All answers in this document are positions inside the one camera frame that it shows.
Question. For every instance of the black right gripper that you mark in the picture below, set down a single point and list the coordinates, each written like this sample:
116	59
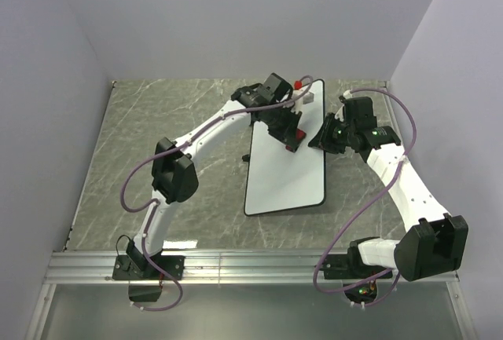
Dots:
321	139

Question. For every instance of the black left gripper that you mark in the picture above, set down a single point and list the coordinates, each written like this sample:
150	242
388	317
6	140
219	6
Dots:
290	134

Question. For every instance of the white whiteboard black frame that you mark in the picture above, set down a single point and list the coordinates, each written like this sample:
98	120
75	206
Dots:
281	180

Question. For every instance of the red whiteboard eraser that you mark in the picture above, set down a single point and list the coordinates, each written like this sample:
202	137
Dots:
300	136

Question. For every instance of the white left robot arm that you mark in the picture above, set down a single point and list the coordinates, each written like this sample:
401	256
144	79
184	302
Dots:
275	103

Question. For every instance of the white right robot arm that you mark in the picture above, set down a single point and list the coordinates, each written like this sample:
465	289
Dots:
434	241

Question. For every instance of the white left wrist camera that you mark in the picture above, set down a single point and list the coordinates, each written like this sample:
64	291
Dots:
305	96

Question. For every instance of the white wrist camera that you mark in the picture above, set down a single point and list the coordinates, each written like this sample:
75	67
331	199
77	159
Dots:
345	96
305	96

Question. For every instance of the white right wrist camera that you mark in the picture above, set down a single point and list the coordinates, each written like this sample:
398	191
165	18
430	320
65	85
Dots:
345	96

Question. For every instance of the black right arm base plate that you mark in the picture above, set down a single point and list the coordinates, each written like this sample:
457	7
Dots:
348	267

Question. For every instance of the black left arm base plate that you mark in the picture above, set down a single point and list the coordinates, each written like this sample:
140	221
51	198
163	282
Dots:
126	270

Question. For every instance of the aluminium mounting rail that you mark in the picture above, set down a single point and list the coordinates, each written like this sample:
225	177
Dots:
200	267

